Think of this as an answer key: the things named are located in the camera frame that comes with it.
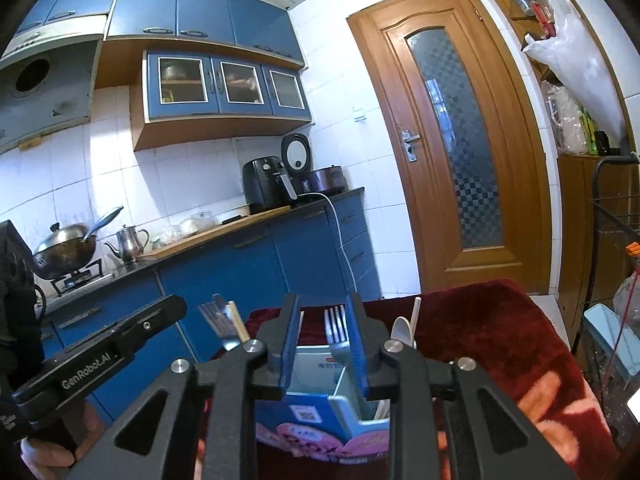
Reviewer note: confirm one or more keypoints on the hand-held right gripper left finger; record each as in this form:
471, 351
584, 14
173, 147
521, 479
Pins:
292, 350

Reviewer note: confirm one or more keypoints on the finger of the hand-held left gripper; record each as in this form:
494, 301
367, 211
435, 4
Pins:
155, 320

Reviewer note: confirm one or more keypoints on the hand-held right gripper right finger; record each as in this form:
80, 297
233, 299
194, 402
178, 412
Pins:
357, 355

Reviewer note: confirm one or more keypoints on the silver fork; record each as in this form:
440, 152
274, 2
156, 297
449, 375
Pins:
335, 330

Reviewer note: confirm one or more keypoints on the light blue utensil box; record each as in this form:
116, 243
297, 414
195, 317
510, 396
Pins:
310, 390

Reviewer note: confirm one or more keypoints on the wooden chopstick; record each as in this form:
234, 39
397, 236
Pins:
239, 322

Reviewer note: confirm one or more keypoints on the white chopstick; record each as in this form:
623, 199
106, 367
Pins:
416, 312

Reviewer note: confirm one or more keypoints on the person's left hand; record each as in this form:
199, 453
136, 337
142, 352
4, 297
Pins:
50, 462

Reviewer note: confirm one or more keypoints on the metal utensil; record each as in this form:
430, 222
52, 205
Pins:
220, 310
205, 317

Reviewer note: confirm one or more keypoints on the white spoon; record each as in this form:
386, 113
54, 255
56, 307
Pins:
402, 332

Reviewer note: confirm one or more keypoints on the steel wok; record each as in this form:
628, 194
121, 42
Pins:
65, 255

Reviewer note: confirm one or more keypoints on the gas stove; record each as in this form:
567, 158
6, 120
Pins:
80, 277

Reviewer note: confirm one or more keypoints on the steel kettle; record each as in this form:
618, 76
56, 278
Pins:
129, 242

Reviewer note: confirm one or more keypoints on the blue lower cabinets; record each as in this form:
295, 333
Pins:
275, 270

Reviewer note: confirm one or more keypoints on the blue cabinets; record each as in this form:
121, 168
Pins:
200, 10
275, 270

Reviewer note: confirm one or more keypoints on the wooden cutting board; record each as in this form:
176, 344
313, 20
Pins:
215, 235

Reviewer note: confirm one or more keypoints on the metal ladle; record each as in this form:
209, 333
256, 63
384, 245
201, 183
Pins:
105, 220

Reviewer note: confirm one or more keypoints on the red floral blanket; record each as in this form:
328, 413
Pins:
475, 335

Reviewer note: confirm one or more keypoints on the dark countertop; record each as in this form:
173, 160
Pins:
345, 192

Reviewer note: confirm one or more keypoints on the black air fryer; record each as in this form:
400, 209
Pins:
262, 182

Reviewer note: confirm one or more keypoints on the rice cooker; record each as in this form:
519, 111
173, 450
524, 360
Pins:
310, 165

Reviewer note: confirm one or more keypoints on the grey range hood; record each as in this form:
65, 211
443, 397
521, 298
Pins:
45, 95

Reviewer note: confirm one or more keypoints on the wooden door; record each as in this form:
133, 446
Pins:
450, 135

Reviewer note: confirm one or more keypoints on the light blue stool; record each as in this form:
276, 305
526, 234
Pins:
605, 335

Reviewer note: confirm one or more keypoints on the wooden shelf unit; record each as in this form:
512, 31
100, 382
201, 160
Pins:
575, 235

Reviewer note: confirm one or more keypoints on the clear food bag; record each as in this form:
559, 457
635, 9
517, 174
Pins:
567, 125

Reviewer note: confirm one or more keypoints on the blue upper cabinets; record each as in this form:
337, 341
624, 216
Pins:
200, 10

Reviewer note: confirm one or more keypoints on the green bottle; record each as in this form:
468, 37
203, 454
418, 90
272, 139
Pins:
592, 132

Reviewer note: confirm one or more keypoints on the white plastic bag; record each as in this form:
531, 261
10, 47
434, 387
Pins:
585, 70

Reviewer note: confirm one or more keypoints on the red bottle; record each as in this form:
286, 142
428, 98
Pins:
542, 15

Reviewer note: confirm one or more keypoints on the glass door wall cabinet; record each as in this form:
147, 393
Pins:
220, 95

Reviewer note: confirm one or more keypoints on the white light switch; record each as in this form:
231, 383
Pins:
359, 114

